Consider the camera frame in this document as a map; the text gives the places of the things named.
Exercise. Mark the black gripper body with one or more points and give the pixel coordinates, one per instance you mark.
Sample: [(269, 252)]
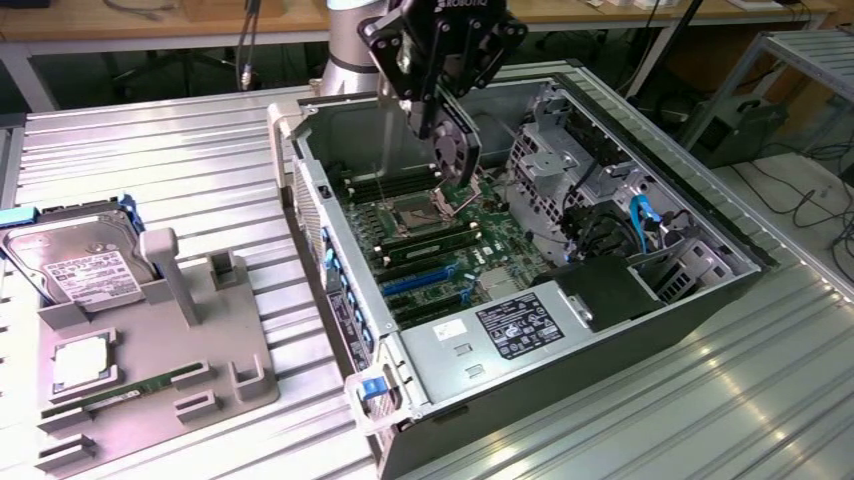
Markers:
[(460, 9)]

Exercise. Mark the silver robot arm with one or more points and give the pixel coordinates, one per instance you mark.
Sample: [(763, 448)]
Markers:
[(349, 45)]

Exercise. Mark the metal disk bay cage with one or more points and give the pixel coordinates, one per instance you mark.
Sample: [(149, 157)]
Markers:
[(567, 150)]

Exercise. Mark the black ram slot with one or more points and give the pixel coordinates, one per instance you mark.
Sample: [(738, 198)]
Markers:
[(390, 185)]

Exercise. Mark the cpu socket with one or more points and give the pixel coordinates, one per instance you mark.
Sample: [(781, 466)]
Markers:
[(416, 212)]

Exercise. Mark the wooden desk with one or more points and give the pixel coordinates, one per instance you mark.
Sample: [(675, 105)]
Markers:
[(173, 22)]

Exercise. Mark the green ram stick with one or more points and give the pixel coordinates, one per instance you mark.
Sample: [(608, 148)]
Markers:
[(120, 392), (434, 245)]

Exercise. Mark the green motherboard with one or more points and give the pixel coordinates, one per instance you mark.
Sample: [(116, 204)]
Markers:
[(480, 250)]

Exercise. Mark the black box on floor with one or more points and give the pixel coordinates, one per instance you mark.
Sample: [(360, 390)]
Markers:
[(740, 135)]

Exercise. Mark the blue expansion slot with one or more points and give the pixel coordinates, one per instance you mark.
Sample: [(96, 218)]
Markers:
[(419, 280)]

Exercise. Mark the black expansion slot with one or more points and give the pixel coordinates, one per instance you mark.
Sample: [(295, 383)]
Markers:
[(430, 307)]

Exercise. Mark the grey power supply unit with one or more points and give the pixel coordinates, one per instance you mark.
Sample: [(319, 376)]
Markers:
[(507, 335)]

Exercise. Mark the open grey pc case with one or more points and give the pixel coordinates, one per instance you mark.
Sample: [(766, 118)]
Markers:
[(667, 320)]

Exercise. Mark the blue case latch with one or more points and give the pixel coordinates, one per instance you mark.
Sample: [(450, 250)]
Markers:
[(372, 389)]

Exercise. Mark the grey parts rack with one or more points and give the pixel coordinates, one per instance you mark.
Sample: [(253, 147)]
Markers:
[(153, 345)]

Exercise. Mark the silver cpu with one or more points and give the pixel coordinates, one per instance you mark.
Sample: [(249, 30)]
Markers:
[(81, 364)]

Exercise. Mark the grey metal shelf frame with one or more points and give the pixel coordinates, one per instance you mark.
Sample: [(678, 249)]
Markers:
[(787, 55)]

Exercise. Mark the hard disk with blue frame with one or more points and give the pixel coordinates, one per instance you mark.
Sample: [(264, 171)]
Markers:
[(73, 255)]

